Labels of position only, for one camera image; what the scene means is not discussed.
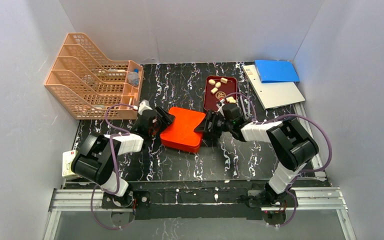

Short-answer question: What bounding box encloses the square white chocolate piece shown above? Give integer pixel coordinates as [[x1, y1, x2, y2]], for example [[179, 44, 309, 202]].
[[225, 96, 237, 104]]

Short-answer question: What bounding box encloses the aluminium base frame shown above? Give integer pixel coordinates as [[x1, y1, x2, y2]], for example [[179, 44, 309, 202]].
[[42, 102, 357, 240]]

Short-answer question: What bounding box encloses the small white red box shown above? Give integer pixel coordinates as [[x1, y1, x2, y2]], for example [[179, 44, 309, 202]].
[[61, 150, 80, 180]]

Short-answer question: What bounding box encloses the orange chocolate box with tray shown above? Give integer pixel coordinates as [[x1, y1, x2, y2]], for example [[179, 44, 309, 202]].
[[161, 140, 201, 153]]

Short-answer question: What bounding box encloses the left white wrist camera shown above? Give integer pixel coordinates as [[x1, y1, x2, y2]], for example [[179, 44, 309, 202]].
[[137, 100, 152, 115]]

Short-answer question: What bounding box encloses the dark red chocolate tray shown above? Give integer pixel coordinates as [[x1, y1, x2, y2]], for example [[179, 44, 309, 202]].
[[203, 75, 238, 112]]

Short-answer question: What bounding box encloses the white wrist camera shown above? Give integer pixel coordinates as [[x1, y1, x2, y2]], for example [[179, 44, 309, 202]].
[[216, 98, 228, 112], [137, 100, 152, 115]]

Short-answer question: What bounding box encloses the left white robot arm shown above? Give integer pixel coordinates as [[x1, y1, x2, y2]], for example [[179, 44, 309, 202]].
[[70, 106, 176, 198]]

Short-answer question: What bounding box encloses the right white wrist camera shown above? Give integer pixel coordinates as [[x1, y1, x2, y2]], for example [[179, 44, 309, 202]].
[[216, 98, 228, 112]]

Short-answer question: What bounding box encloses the white board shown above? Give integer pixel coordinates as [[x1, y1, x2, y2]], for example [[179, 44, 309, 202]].
[[242, 64, 306, 110]]

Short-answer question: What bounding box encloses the peach plastic file rack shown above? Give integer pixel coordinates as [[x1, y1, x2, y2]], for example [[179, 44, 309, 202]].
[[44, 32, 144, 120]]

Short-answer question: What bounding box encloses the blue folder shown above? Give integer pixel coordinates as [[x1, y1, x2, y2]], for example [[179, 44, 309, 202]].
[[254, 60, 300, 84]]

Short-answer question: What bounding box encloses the orange box lid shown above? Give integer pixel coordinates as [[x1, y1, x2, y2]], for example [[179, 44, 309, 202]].
[[159, 107, 206, 143]]

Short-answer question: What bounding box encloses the small bottle with blue cap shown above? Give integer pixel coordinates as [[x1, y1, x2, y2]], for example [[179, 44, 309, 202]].
[[126, 68, 140, 87]]

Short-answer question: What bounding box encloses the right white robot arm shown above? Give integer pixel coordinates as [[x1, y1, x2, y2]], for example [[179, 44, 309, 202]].
[[194, 103, 319, 205]]

